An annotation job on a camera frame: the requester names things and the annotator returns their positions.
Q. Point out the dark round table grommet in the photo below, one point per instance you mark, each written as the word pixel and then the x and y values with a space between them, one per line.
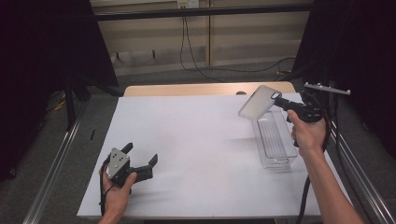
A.
pixel 241 92

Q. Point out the aluminium floor rail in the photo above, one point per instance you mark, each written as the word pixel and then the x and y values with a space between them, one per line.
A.
pixel 367 186
pixel 51 174

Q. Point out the white table cover sheet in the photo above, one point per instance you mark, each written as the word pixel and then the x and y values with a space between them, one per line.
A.
pixel 186 130

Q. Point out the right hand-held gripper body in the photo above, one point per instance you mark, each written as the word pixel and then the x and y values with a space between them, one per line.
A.
pixel 308 112

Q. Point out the clear plastic container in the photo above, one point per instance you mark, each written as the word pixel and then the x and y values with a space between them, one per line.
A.
pixel 277 143

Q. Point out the person's right hand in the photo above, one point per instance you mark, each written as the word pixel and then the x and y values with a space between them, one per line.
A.
pixel 308 137

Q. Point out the small black floor piece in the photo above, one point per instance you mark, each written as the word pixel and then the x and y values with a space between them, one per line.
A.
pixel 92 134

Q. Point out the person's left hand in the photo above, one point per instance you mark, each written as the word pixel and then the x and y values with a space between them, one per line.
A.
pixel 116 194

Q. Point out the black metal stand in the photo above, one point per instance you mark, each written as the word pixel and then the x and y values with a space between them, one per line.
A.
pixel 69 102

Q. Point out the black curtain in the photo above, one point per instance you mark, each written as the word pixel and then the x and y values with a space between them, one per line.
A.
pixel 40 62
pixel 361 46

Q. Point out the black horizontal bar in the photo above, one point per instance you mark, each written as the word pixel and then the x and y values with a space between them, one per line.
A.
pixel 202 12

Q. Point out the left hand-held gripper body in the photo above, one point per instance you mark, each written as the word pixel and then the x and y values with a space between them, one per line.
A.
pixel 120 166

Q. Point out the blue phone case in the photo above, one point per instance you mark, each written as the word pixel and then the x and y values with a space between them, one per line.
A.
pixel 260 102

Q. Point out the white wall outlet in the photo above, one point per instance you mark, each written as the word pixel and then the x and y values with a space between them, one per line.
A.
pixel 188 3

